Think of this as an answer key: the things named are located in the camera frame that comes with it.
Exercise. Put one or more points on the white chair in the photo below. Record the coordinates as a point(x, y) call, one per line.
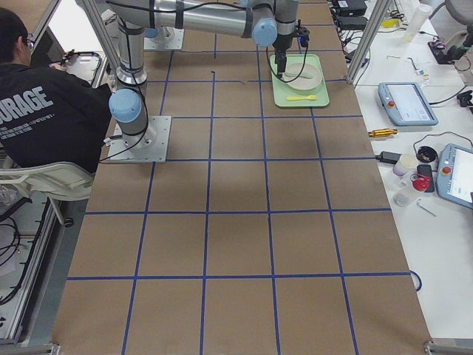
point(63, 181)

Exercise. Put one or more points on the black power adapter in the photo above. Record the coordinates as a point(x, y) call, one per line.
point(352, 6)

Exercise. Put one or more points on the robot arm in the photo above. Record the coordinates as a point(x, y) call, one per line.
point(268, 23)

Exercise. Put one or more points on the gold metal cylinder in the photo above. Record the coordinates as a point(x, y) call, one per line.
point(382, 133)

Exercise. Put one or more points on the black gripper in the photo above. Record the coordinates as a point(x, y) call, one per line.
point(282, 44)

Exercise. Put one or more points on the yellow plastic fork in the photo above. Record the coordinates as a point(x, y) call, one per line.
point(302, 98)

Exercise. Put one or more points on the light green tray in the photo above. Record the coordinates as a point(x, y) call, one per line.
point(281, 89)

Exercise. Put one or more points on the person in black clothes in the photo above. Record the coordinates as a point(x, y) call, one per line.
point(47, 114)

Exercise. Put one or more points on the pale green plastic spoon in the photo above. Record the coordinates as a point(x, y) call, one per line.
point(306, 75)

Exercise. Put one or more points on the white round plate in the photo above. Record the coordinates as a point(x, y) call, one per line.
point(303, 83)

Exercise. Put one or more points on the blue teach pendant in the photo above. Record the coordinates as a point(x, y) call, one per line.
point(405, 104)
point(454, 178)

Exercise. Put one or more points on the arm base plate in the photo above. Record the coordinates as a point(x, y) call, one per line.
point(152, 147)
point(163, 39)

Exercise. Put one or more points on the aluminium frame post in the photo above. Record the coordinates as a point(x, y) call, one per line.
point(374, 22)

